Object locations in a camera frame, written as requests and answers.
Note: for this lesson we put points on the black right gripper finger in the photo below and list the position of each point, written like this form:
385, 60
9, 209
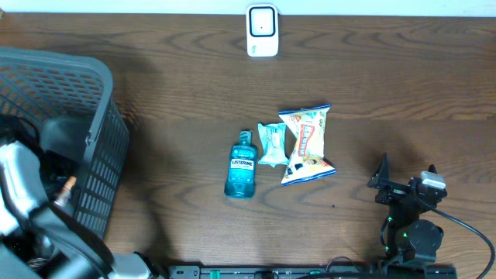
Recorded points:
382, 176
432, 169

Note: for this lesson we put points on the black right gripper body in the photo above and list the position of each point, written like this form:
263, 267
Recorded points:
394, 191

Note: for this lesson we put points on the teal white pack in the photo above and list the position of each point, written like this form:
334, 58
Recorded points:
272, 137

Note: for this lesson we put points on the blue Listerine mouthwash bottle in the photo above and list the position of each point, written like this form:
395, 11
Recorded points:
240, 182

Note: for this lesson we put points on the orange Kleenex tissue pack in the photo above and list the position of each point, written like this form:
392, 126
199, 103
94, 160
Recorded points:
65, 193

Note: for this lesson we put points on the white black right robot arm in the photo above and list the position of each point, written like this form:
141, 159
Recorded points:
409, 241

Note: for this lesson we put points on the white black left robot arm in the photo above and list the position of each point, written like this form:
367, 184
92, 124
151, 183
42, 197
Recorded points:
38, 239

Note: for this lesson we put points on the white barcode scanner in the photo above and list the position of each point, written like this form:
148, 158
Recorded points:
262, 30

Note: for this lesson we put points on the grey plastic basket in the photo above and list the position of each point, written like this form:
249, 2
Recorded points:
65, 105

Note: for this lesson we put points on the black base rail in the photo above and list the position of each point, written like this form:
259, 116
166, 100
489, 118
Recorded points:
337, 270

